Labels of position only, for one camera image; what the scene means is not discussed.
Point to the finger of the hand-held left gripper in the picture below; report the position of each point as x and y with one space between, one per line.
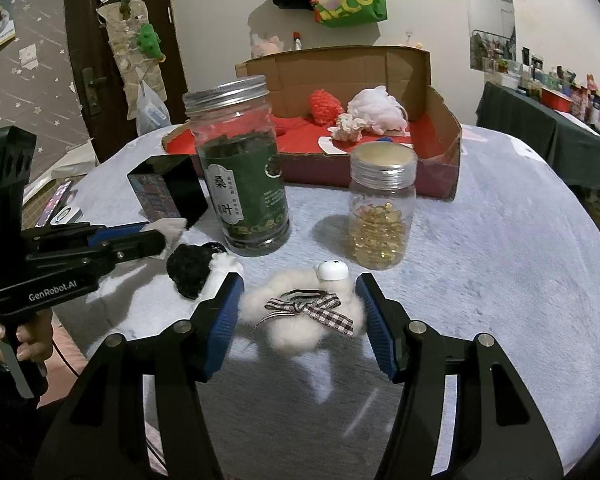
115 232
135 250

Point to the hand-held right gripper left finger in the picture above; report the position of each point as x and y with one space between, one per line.
225 327

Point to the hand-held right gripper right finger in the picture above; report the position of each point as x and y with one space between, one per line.
380 330

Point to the black knitted ball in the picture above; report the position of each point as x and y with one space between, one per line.
192 270

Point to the white fluffy bow plush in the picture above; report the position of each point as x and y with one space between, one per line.
290 335

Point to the white curly plush toy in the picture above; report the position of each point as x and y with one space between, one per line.
347 129

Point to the white mesh bath sponge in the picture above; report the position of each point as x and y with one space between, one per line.
380 107

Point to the red knitted ball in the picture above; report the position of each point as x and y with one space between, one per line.
325 106

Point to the red-lined cardboard box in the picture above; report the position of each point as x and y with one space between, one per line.
330 67

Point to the person's left hand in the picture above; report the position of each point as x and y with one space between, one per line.
39 340

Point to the pink phone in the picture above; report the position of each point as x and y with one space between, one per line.
55 202

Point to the small white packet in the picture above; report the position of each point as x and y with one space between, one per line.
67 215

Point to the white knitted cloth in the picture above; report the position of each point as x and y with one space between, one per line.
223 266

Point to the black glossy box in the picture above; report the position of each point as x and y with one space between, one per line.
172 195

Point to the small clear capsule jar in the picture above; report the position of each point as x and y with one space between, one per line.
382 220

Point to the clear plastic bag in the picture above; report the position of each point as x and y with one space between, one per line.
151 110

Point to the green-label tea jar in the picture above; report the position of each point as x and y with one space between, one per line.
245 185

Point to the beige hanging organizer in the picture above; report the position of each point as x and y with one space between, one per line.
125 65

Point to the blue rolled cloth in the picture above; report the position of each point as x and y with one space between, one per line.
390 137

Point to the green plush toy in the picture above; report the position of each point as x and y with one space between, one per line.
148 40

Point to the dark wooden door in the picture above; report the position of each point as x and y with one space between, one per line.
80 20

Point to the pink plush rabbit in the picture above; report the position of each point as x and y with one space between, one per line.
267 46

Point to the green-cloth side table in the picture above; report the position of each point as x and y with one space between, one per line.
525 125

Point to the red bowl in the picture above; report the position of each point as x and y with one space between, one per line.
557 101

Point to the row of bottles and jars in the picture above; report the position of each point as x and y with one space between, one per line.
580 95

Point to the arched wall mirror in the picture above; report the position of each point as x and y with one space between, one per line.
491 15

